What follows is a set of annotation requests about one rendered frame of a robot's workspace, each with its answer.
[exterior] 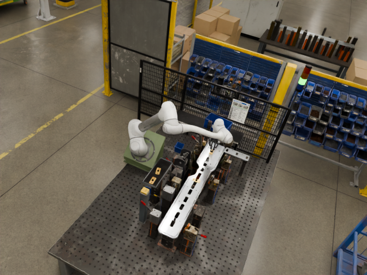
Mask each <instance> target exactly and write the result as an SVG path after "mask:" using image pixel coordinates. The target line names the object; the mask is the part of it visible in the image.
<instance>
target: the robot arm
mask: <svg viewBox="0 0 367 275"><path fill-rule="evenodd" d="M162 122H164V125H163V128H162V129H163V131H164V132H165V133H167V134H182V133H185V132H189V131H192V132H195V133H198V134H202V135H205V136H208V137H210V138H209V146H210V149H211V150H212V144H213V142H214V143H215V144H214V147H213V150H212V153H213V151H214V150H215V149H216V148H217V146H218V144H219V143H220V141H223V142H225V143H227V144H229V143H231V142H232V141H233V137H232V135H231V133H230V132H229V131H228V130H227V129H226V128H225V126H224V121H223V120H222V119H220V118H219V119H216V120H215V123H214V125H213V131H212V132H210V131H207V130H205V129H202V128H199V127H196V126H193V125H187V124H181V123H179V122H178V120H177V112H176V108H175V106H174V104H173V103H172V102H170V101H166V102H164V103H163V104H162V106H161V109H160V111H159V113H157V114H155V115H154V116H152V117H150V118H148V119H147V120H145V121H143V122H141V121H140V120H138V119H133V120H131V121H130V122H129V124H128V133H129V138H130V145H129V148H130V151H131V152H132V153H133V154H134V156H138V157H139V161H141V159H142V157H144V158H146V159H148V158H149V153H150V148H151V145H152V144H151V143H145V140H144V134H145V133H146V131H147V130H148V129H150V128H152V127H154V126H156V125H158V124H160V123H162ZM211 140H212V143H211ZM216 142H218V144H217V146H216ZM211 150H210V151H211Z"/></svg>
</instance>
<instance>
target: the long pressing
mask: <svg viewBox="0 0 367 275"><path fill-rule="evenodd" d="M210 150H211V149H210V146H209V141H208V142H207V144H206V145H205V147H204V149H203V150H202V152H201V154H200V156H199V157H198V159H197V161H196V163H197V165H198V166H199V168H198V170H197V172H196V174H195V175H192V176H188V178H187V180H186V181H185V183H184V184H183V186H182V188H181V190H180V191H179V193H178V195H177V197H176V198H175V200H174V202H173V203H172V205H171V207H170V209H169V210H168V212H167V214H166V215H165V217H164V218H163V220H162V222H161V223H160V225H159V227H158V232H159V233H161V234H163V235H166V236H168V237H170V238H172V239H176V238H177V237H178V235H179V234H180V232H181V230H182V228H183V226H184V224H185V222H186V220H187V218H188V216H189V214H190V212H191V210H192V208H193V206H194V204H195V203H196V200H197V198H198V196H199V195H200V193H201V191H202V189H203V187H204V185H205V183H206V181H207V179H208V177H209V176H210V174H211V172H212V171H214V170H215V169H216V167H217V165H218V163H219V161H220V159H221V157H222V155H223V153H224V150H225V147H224V146H221V145H218V146H217V148H216V149H215V150H214V152H213V154H209V152H210ZM207 157H209V161H208V162H207V161H206V158H207ZM204 163H205V164H207V165H206V166H203V165H204ZM202 168H203V169H204V171H203V172H201V171H200V170H201V169H202ZM199 173H200V174H201V176H200V178H199V180H200V183H198V182H197V184H196V185H195V187H194V189H192V188H191V186H192V184H193V183H194V182H195V181H193V180H192V179H193V178H197V176H198V174H199ZM190 189H191V190H192V192H191V194H190V195H188V194H187V193H188V192H189V190H190ZM185 197H188V200H187V202H184V199H185ZM181 204H183V205H184V207H183V209H182V210H180V209H179V208H180V206H181ZM177 212H179V213H180V214H179V216H178V218H177V219H176V220H174V217H175V215H176V213H177ZM173 220H174V221H175V224H174V225H173V227H171V226H170V224H171V222H172V221H173Z"/></svg>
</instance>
